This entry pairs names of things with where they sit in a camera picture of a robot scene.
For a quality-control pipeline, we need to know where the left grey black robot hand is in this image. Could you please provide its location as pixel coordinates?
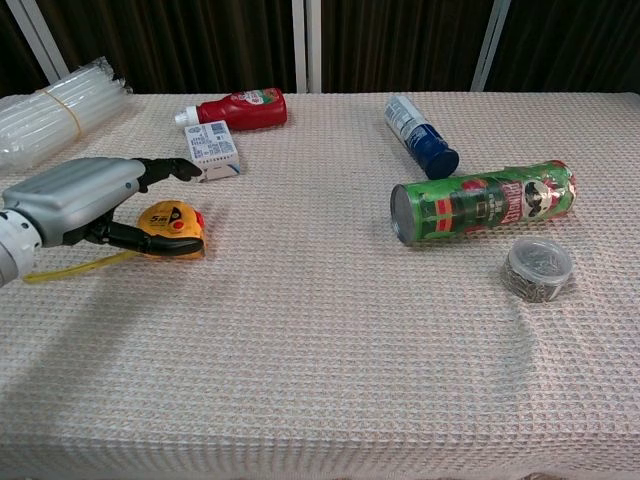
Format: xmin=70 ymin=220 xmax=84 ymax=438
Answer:
xmin=2 ymin=157 xmax=205 ymax=256

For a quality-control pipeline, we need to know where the yellow tape measure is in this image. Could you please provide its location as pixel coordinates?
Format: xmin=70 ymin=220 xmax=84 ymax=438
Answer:
xmin=22 ymin=199 xmax=207 ymax=285

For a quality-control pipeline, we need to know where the clear glue sticks bundle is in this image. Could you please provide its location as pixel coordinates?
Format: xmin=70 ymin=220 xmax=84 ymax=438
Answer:
xmin=0 ymin=55 xmax=134 ymax=171

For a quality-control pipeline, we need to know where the white blue printed box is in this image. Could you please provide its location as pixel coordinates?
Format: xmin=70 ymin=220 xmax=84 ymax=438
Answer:
xmin=183 ymin=119 xmax=242 ymax=183

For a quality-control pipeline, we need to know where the red ketchup bottle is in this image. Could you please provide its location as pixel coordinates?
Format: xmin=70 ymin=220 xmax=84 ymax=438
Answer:
xmin=174 ymin=87 xmax=289 ymax=132

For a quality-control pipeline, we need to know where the dark brown curtain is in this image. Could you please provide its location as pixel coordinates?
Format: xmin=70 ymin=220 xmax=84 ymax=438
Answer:
xmin=0 ymin=0 xmax=640 ymax=96

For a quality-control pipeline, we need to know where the beige waffle weave tablecloth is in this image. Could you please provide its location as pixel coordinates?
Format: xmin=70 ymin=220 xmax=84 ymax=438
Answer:
xmin=0 ymin=91 xmax=640 ymax=480

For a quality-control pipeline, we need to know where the blue white spray can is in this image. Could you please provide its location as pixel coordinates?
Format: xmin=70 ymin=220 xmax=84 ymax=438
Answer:
xmin=383 ymin=94 xmax=460 ymax=181

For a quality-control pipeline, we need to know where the green Pringles can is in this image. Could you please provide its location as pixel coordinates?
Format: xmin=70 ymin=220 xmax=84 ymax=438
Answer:
xmin=390 ymin=159 xmax=578 ymax=246

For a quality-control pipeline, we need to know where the clear tub of paper clips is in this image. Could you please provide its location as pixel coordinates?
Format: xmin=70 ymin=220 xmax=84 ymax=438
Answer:
xmin=503 ymin=237 xmax=574 ymax=303

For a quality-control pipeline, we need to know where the white frame post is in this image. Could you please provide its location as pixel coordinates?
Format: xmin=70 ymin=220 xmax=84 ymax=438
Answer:
xmin=5 ymin=0 xmax=70 ymax=84
xmin=291 ymin=0 xmax=322 ymax=94
xmin=470 ymin=0 xmax=512 ymax=93

